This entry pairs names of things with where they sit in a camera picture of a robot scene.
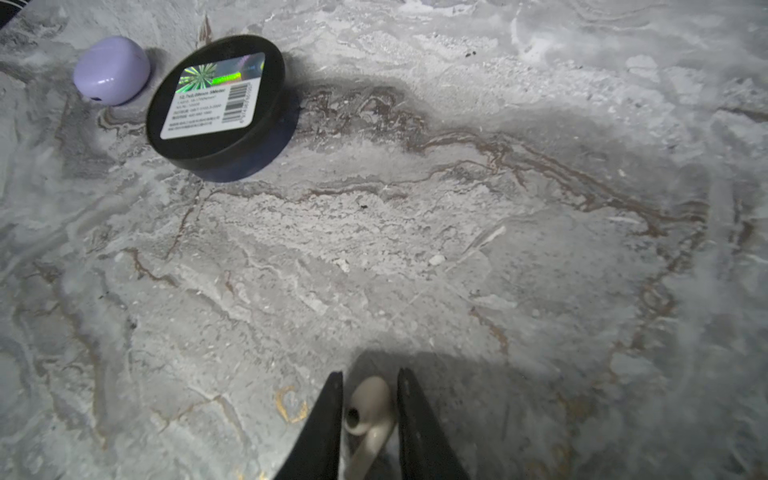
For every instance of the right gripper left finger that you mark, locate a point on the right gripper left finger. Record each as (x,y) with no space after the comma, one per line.
(316,452)

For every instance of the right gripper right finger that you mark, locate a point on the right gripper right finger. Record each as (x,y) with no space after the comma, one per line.
(424,450)

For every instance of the beige earbud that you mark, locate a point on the beige earbud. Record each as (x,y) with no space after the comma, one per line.
(371,416)

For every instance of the purple earbud charging case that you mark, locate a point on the purple earbud charging case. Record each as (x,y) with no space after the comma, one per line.
(112,71)

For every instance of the black round digital timer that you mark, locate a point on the black round digital timer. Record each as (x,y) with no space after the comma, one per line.
(226,111)

